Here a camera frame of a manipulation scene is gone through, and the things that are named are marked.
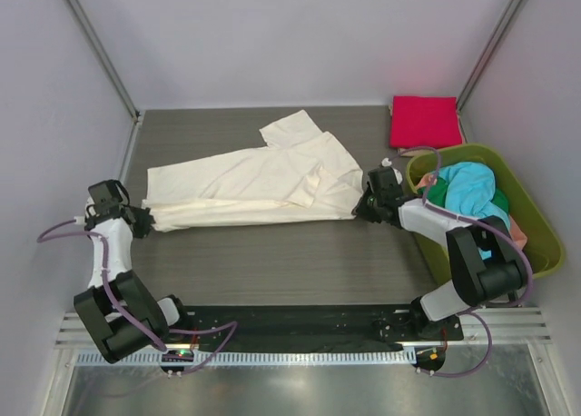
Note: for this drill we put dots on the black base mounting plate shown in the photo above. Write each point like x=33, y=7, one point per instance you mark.
x=320, y=328

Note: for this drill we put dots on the aluminium frame post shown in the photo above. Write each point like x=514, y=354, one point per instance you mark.
x=503, y=26
x=102, y=57

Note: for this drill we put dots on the olive green plastic basket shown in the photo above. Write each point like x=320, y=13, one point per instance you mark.
x=543, y=248

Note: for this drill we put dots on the light blue t shirt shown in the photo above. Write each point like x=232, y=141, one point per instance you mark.
x=470, y=174

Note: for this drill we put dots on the white slotted cable duct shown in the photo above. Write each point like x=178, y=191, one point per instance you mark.
x=246, y=359

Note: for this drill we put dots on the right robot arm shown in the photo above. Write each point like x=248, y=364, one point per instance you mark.
x=484, y=262

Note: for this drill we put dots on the left aluminium frame post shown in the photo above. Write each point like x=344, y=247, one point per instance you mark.
x=102, y=57

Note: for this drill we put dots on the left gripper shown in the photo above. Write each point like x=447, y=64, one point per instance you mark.
x=144, y=222

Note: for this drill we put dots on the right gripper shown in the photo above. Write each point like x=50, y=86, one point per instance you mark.
x=362, y=209

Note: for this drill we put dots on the aluminium rail profile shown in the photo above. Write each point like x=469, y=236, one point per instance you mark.
x=505, y=325

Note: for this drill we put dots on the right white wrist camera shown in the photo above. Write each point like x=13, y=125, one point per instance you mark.
x=387, y=163

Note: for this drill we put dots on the pink t shirt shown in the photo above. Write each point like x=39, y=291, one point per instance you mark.
x=517, y=236

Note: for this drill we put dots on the folded red t shirt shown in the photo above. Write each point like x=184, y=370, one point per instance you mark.
x=424, y=102

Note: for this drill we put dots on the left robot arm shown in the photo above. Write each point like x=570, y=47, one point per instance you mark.
x=117, y=310

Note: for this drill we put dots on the cream white t shirt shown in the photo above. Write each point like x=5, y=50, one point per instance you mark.
x=300, y=174

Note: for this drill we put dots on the right aluminium frame post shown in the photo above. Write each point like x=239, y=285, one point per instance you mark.
x=503, y=26

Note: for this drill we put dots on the green t shirt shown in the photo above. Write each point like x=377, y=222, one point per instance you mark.
x=479, y=201

